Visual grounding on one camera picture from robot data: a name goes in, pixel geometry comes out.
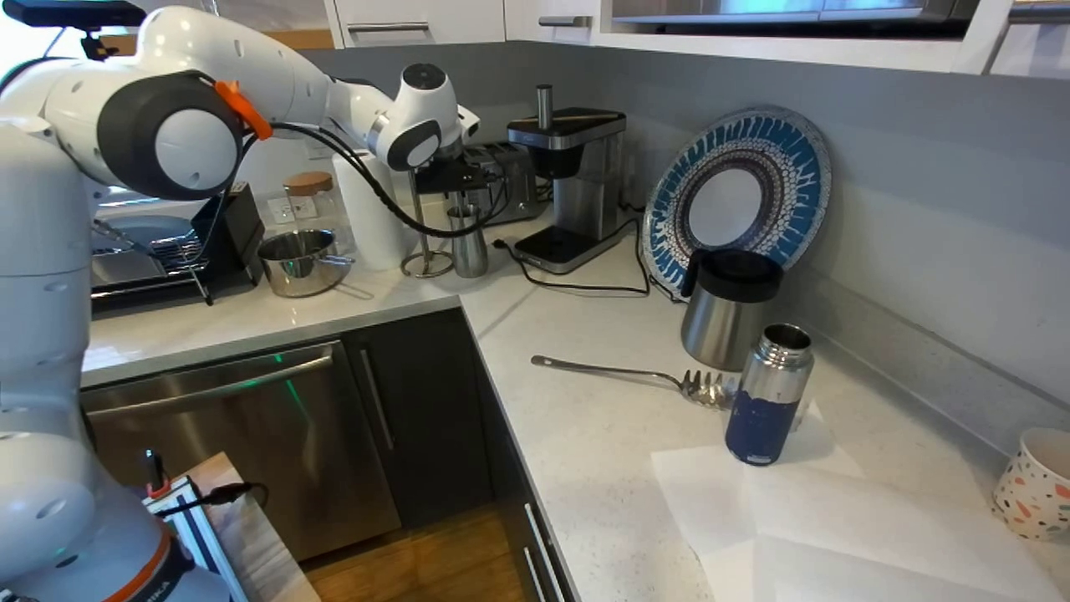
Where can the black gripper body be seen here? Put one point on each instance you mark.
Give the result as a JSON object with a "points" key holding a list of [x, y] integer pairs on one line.
{"points": [[488, 178]]}

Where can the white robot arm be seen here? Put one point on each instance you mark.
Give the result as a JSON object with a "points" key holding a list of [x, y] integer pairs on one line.
{"points": [[166, 120]]}

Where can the silver cup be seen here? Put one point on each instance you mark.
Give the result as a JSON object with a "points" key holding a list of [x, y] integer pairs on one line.
{"points": [[466, 244]]}

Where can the white paper towel roll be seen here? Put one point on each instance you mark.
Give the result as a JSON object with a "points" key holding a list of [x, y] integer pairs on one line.
{"points": [[380, 235]]}

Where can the glass jar wooden lid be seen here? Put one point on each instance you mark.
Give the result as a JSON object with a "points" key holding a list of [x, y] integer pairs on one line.
{"points": [[303, 201]]}

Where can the steel canister black lid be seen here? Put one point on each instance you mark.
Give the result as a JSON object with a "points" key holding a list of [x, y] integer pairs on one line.
{"points": [[728, 299]]}

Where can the blue patterned decorative plate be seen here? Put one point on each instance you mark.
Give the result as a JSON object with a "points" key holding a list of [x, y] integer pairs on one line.
{"points": [[758, 178]]}

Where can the dark lower cabinet fronts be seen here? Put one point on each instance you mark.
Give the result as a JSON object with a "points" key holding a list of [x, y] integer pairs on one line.
{"points": [[445, 441]]}

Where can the silver pasta serving spoon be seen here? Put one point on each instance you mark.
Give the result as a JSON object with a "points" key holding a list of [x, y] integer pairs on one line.
{"points": [[692, 385]]}

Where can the stainless steel dishwasher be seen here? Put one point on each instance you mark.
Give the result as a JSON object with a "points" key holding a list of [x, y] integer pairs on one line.
{"points": [[286, 419]]}

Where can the blue steel travel mug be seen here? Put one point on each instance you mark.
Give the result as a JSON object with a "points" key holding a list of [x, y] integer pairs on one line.
{"points": [[770, 394]]}

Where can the black toaster oven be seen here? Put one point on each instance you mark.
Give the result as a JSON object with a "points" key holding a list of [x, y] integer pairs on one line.
{"points": [[147, 253]]}

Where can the white upper cabinets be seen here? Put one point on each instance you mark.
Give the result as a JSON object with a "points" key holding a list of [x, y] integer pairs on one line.
{"points": [[1003, 37]]}

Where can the white paper towel sheet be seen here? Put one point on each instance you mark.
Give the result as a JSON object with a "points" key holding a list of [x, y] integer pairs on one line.
{"points": [[818, 531]]}

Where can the speckled ceramic bowl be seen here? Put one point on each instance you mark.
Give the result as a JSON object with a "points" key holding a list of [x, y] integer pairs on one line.
{"points": [[1034, 485]]}

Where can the orange cable clip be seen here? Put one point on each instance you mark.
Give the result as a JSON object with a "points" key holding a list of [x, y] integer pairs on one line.
{"points": [[246, 107]]}

